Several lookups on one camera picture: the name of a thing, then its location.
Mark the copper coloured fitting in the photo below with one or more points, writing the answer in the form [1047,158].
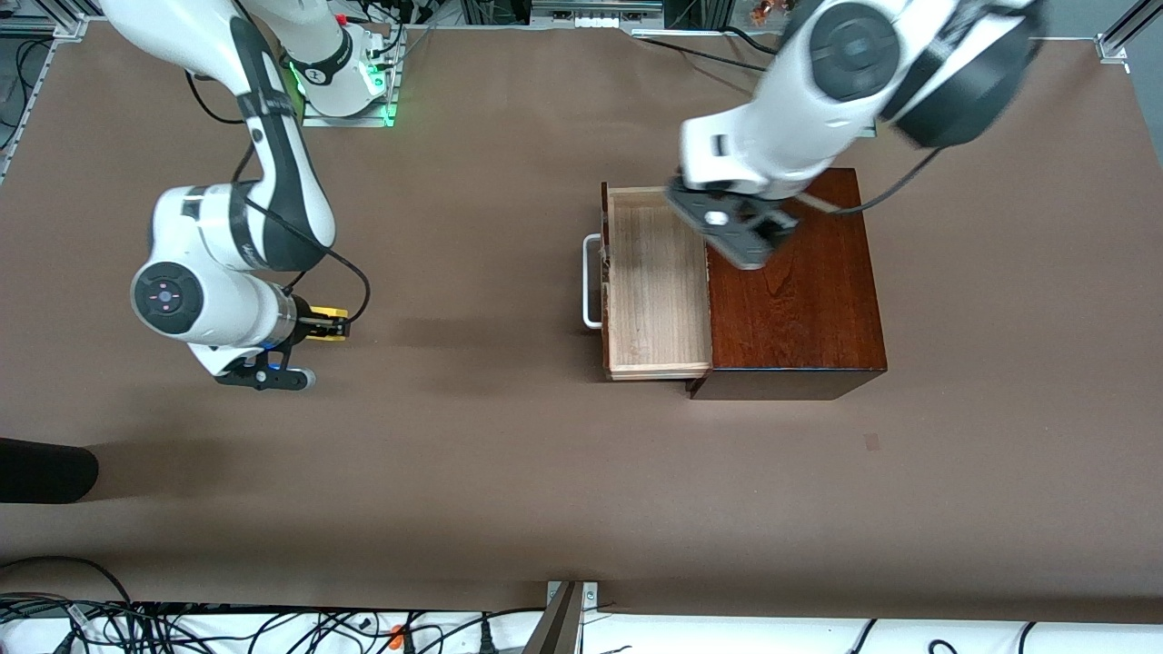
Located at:
[768,11]

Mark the dark brown wooden cabinet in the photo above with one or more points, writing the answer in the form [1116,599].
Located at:
[800,309]

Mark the black power plug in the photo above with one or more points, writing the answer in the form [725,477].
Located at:
[486,640]

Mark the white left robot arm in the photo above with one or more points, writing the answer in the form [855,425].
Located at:
[790,118]

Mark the black ribbed cylinder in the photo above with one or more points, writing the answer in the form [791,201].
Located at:
[45,472]

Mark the aluminium frame profile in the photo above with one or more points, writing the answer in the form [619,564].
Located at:
[1140,16]
[23,100]
[45,29]

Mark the yellow block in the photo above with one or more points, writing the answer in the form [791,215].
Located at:
[332,336]

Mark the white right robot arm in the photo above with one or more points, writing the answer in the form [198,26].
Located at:
[218,313]

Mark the orange connector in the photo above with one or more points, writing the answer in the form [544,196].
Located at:
[397,636]

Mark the white connector strip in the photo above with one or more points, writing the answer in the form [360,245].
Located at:
[600,22]

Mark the aluminium corner bracket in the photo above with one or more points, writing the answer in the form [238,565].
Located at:
[1113,47]

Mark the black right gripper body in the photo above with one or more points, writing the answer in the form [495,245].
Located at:
[303,324]

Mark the aluminium table edge bracket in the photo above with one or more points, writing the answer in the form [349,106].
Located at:
[571,595]

